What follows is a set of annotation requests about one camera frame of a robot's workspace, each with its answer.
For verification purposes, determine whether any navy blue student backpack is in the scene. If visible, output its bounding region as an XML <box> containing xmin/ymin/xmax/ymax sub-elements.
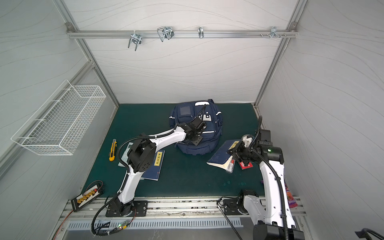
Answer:
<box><xmin>169</xmin><ymin>99</ymin><xmax>223</xmax><ymax>156</ymax></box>

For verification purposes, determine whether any blue book yellow label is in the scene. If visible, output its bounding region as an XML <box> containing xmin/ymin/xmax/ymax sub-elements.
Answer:
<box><xmin>142</xmin><ymin>150</ymin><xmax>165</xmax><ymax>181</ymax></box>

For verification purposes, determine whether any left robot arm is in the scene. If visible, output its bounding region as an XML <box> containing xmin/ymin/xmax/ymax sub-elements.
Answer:
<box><xmin>106</xmin><ymin>117</ymin><xmax>207</xmax><ymax>217</ymax></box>

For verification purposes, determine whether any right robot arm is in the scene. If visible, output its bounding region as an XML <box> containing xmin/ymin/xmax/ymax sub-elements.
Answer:
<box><xmin>228</xmin><ymin>130</ymin><xmax>305</xmax><ymax>240</ymax></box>

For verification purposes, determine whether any red flat box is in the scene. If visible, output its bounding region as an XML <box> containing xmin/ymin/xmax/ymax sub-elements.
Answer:
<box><xmin>239</xmin><ymin>162</ymin><xmax>253</xmax><ymax>170</ymax></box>

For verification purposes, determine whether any green mat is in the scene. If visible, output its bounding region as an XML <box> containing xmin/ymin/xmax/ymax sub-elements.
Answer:
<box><xmin>86</xmin><ymin>104</ymin><xmax>264</xmax><ymax>197</ymax></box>

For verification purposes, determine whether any pink snack pouch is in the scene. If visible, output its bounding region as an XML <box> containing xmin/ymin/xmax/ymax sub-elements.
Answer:
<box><xmin>285</xmin><ymin>183</ymin><xmax>298</xmax><ymax>209</ymax></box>

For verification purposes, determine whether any white green calculator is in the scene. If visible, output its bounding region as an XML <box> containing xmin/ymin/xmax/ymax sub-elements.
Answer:
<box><xmin>118</xmin><ymin>142</ymin><xmax>134</xmax><ymax>165</ymax></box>

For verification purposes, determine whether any yellow utility knife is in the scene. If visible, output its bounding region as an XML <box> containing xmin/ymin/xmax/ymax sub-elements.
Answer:
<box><xmin>109</xmin><ymin>139</ymin><xmax>118</xmax><ymax>162</ymax></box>

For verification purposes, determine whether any middle metal hook clamp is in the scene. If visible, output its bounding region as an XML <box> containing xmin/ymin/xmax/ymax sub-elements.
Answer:
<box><xmin>157</xmin><ymin>26</ymin><xmax>175</xmax><ymax>42</ymax></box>

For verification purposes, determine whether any metal hook clamp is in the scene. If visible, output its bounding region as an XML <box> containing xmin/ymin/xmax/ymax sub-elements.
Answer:
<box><xmin>128</xmin><ymin>33</ymin><xmax>142</xmax><ymax>51</ymax></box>
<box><xmin>260</xmin><ymin>27</ymin><xmax>287</xmax><ymax>39</ymax></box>
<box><xmin>157</xmin><ymin>26</ymin><xmax>175</xmax><ymax>42</ymax></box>

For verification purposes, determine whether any left metal hook clamp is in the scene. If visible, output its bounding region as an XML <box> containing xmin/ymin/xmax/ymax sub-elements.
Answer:
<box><xmin>128</xmin><ymin>33</ymin><xmax>142</xmax><ymax>51</ymax></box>

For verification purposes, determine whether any yellow terminal block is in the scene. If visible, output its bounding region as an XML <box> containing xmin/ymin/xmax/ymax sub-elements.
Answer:
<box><xmin>71</xmin><ymin>180</ymin><xmax>104</xmax><ymax>212</ymax></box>

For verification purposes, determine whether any right metal hook clamp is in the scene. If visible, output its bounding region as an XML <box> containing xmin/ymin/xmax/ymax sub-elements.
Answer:
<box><xmin>260</xmin><ymin>27</ymin><xmax>287</xmax><ymax>39</ymax></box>

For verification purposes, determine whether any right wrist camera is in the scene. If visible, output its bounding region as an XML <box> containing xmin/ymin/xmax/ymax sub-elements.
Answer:
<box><xmin>242</xmin><ymin>135</ymin><xmax>254</xmax><ymax>148</ymax></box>

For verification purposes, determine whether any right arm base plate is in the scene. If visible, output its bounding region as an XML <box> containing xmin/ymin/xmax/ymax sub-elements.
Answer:
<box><xmin>223</xmin><ymin>199</ymin><xmax>248</xmax><ymax>216</ymax></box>

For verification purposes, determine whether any black floor cable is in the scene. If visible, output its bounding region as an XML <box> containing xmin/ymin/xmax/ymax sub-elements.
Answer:
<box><xmin>216</xmin><ymin>197</ymin><xmax>244</xmax><ymax>240</ymax></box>

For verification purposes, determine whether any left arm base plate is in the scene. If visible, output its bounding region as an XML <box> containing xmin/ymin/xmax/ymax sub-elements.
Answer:
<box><xmin>106</xmin><ymin>199</ymin><xmax>148</xmax><ymax>218</ymax></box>

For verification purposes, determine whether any small metal ring clamp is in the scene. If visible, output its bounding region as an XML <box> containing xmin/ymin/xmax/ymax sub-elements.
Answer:
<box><xmin>198</xmin><ymin>27</ymin><xmax>204</xmax><ymax>39</ymax></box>

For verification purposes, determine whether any white wire basket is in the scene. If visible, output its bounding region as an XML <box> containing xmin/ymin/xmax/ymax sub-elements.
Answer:
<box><xmin>11</xmin><ymin>80</ymin><xmax>106</xmax><ymax>156</ymax></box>

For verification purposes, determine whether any aluminium top rail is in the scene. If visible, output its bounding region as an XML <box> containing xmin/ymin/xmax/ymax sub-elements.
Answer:
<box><xmin>67</xmin><ymin>29</ymin><xmax>298</xmax><ymax>39</ymax></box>

